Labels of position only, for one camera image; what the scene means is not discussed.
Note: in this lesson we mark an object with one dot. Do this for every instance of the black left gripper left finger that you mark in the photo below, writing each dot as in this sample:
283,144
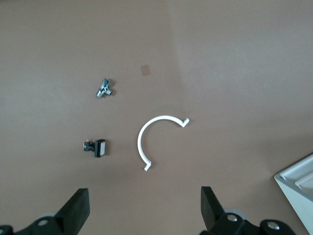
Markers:
75,213

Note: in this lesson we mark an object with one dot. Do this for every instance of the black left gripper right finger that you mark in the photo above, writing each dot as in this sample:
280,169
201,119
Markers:
212,210

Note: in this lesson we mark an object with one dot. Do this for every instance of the white drawer cabinet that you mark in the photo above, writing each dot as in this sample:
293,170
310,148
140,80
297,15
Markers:
296,208

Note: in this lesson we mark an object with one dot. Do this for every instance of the white plastic drawer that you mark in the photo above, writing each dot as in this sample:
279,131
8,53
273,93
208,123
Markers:
306,182
300,169

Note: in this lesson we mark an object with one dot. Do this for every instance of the white curved plastic clip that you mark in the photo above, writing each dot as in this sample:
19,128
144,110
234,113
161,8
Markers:
139,144

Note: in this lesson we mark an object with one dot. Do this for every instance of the small metal blue component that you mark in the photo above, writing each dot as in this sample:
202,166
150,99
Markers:
105,89

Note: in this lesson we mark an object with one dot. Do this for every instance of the brown tape patch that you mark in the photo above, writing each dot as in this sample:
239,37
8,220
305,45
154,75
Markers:
145,70

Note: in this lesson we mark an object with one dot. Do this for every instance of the black rectangular switch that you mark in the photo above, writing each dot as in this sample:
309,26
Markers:
100,148

